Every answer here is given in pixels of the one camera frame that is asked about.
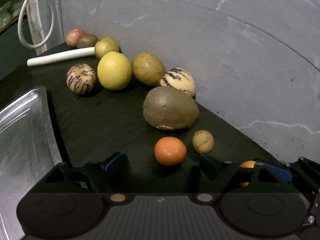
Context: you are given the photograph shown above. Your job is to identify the orange tangerine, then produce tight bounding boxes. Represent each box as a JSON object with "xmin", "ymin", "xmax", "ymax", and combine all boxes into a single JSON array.
[
  {"xmin": 154, "ymin": 137, "xmax": 187, "ymax": 166},
  {"xmin": 239, "ymin": 160, "xmax": 256, "ymax": 187}
]

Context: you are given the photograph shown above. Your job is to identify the small tan round fruit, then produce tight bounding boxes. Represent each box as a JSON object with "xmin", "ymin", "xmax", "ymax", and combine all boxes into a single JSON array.
[{"xmin": 192, "ymin": 130, "xmax": 214, "ymax": 153}]

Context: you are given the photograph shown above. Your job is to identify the large brown oval fruit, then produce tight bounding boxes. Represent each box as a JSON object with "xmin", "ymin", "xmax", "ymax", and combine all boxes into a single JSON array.
[{"xmin": 143, "ymin": 87, "xmax": 199, "ymax": 130}]

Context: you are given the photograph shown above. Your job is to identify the cream striped pepino melon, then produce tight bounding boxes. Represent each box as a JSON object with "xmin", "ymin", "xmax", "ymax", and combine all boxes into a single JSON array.
[{"xmin": 158, "ymin": 68, "xmax": 196, "ymax": 97}]

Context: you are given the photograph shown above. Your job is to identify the silver metal tray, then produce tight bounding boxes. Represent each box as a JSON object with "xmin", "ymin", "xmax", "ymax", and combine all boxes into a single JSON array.
[{"xmin": 1, "ymin": 86, "xmax": 62, "ymax": 239}]

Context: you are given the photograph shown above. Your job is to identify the large yellow lemon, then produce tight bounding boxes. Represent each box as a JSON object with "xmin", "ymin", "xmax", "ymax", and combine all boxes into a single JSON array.
[{"xmin": 97, "ymin": 51, "xmax": 132, "ymax": 90}]

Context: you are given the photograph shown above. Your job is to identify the olive green round fruit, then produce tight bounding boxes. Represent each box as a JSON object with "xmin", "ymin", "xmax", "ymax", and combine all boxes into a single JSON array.
[{"xmin": 131, "ymin": 52, "xmax": 166, "ymax": 86}]

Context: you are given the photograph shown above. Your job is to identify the white tube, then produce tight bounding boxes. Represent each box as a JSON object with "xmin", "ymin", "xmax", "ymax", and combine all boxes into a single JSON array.
[{"xmin": 27, "ymin": 47, "xmax": 95, "ymax": 67}]

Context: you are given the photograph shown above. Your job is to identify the small green yellow fruit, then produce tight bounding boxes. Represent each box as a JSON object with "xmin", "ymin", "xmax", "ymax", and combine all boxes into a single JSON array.
[{"xmin": 94, "ymin": 36, "xmax": 120, "ymax": 59}]

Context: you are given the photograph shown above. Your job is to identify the brown kiwi fruit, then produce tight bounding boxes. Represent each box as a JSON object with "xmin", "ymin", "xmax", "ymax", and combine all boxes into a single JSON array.
[{"xmin": 75, "ymin": 33, "xmax": 99, "ymax": 49}]

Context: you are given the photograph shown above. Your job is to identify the white looped cable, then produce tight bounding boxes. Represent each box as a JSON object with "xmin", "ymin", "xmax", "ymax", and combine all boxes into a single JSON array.
[{"xmin": 17, "ymin": 0, "xmax": 55, "ymax": 50}]

